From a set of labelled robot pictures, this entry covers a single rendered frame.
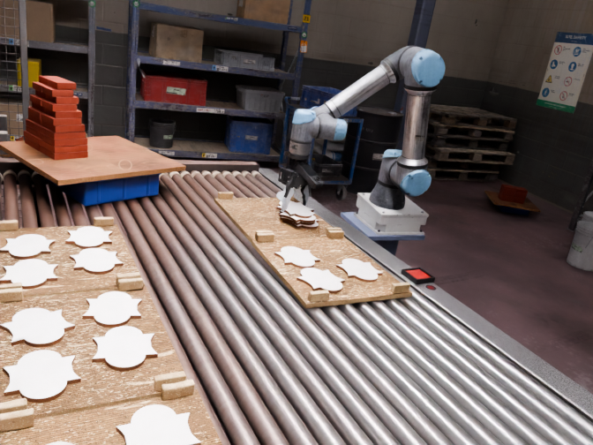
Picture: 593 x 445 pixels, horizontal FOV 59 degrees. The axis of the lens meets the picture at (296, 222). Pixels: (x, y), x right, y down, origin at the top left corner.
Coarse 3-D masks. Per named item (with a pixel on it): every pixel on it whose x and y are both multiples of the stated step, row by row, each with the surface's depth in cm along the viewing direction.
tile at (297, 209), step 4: (280, 204) 192; (292, 204) 194; (296, 204) 195; (300, 204) 196; (276, 208) 190; (280, 208) 190; (288, 208) 190; (292, 208) 190; (296, 208) 191; (300, 208) 192; (304, 208) 193; (308, 208) 193; (288, 212) 187; (292, 212) 187; (296, 212) 188; (300, 212) 189; (304, 212) 190; (308, 212) 190; (300, 216) 187; (304, 216) 187; (308, 216) 187
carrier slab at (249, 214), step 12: (216, 204) 203; (228, 204) 201; (240, 204) 203; (252, 204) 205; (264, 204) 207; (276, 204) 209; (228, 216) 192; (240, 216) 190; (252, 216) 192; (264, 216) 194; (276, 216) 196; (240, 228) 181; (252, 228) 182; (264, 228) 183; (276, 228) 185; (288, 228) 186; (300, 228) 188; (324, 228) 192; (252, 240) 172
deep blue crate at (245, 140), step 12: (228, 120) 624; (240, 120) 637; (252, 120) 641; (264, 120) 645; (228, 132) 622; (240, 132) 603; (252, 132) 607; (264, 132) 611; (228, 144) 621; (240, 144) 608; (252, 144) 612; (264, 144) 616
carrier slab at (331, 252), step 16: (288, 240) 176; (304, 240) 178; (320, 240) 180; (336, 240) 182; (272, 256) 162; (320, 256) 167; (336, 256) 169; (352, 256) 171; (288, 272) 153; (336, 272) 158; (384, 272) 163; (304, 288) 145; (352, 288) 150; (368, 288) 151; (384, 288) 153; (304, 304) 138; (320, 304) 140; (336, 304) 142
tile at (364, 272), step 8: (344, 264) 162; (352, 264) 163; (360, 264) 164; (368, 264) 164; (352, 272) 157; (360, 272) 158; (368, 272) 159; (376, 272) 160; (360, 280) 155; (368, 280) 154; (376, 280) 156
